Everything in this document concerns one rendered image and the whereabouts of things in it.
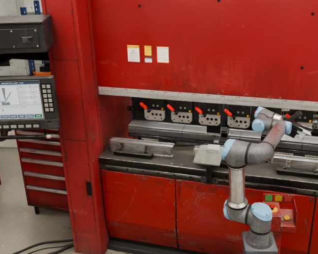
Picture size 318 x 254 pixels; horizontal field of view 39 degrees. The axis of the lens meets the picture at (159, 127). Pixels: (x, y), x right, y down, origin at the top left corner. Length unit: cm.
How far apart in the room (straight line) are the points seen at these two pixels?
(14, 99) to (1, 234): 163
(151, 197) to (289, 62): 141
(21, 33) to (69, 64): 39
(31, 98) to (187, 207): 137
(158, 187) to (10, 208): 180
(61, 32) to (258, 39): 127
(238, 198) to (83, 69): 134
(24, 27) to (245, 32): 136
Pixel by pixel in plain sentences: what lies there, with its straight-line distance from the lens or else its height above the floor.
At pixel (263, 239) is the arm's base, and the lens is 262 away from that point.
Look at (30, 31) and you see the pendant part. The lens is 289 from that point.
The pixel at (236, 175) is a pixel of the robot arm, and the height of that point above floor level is 122.
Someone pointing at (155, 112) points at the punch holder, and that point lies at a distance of 318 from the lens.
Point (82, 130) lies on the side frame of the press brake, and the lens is 323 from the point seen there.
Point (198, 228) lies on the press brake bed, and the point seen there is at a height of 36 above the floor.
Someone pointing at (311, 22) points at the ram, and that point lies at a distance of 286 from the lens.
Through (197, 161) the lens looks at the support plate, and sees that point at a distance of 301.
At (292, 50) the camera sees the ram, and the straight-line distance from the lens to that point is 290.
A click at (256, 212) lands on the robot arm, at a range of 253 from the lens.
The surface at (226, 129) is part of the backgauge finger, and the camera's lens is 340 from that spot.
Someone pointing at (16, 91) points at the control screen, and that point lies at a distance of 300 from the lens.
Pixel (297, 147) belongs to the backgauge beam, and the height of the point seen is 93.
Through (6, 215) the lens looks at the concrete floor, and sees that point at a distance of 453.
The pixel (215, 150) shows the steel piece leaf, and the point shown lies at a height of 102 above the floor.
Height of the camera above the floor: 243
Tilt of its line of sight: 24 degrees down
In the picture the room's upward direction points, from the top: 2 degrees counter-clockwise
